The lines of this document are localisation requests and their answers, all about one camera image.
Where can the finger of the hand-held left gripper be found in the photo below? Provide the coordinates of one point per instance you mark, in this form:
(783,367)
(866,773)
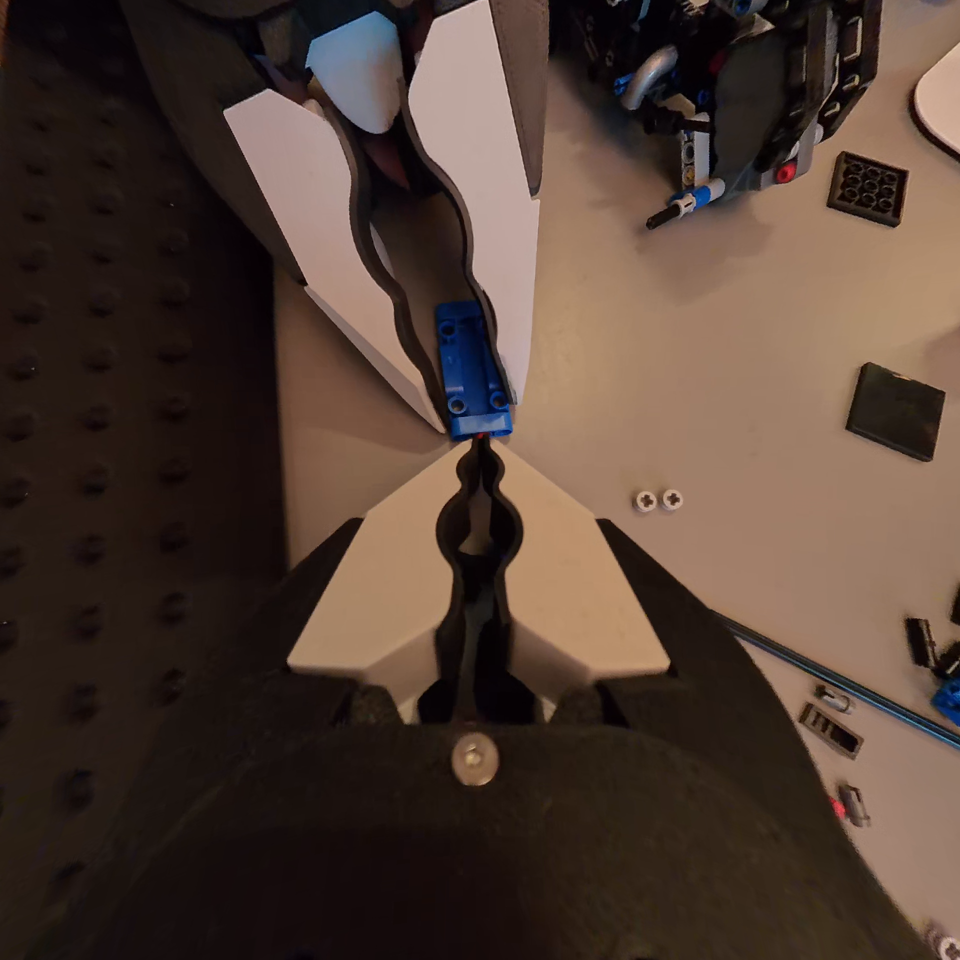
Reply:
(480,150)
(300,187)

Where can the long black axle rod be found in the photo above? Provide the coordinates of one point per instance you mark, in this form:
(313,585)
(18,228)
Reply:
(862,691)

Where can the black square studded plate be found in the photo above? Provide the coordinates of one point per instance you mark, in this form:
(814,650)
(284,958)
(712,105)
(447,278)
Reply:
(868,189)

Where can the black toy truck chassis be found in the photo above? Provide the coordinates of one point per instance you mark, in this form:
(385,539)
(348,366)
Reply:
(757,97)

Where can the black square flat tile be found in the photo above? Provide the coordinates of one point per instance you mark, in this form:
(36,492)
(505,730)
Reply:
(896,411)

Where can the white book stand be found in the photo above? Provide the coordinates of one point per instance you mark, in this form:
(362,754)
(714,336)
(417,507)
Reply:
(945,97)

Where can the dark grille tile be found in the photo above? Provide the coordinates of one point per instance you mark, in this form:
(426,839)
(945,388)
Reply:
(831,731)

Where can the dark grey connector pin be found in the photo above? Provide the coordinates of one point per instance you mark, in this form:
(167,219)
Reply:
(855,805)

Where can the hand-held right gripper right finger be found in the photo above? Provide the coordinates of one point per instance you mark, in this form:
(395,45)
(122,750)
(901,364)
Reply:
(585,600)

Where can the blue toy brick assembly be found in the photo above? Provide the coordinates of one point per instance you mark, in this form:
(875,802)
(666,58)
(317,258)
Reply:
(949,701)

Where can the blue toy brick panel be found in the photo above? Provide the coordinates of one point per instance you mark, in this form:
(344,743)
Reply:
(469,360)

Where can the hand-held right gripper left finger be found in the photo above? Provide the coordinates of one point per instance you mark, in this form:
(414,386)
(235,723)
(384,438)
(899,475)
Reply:
(360,600)

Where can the small grey round bush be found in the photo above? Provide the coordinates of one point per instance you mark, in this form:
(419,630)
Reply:
(945,945)

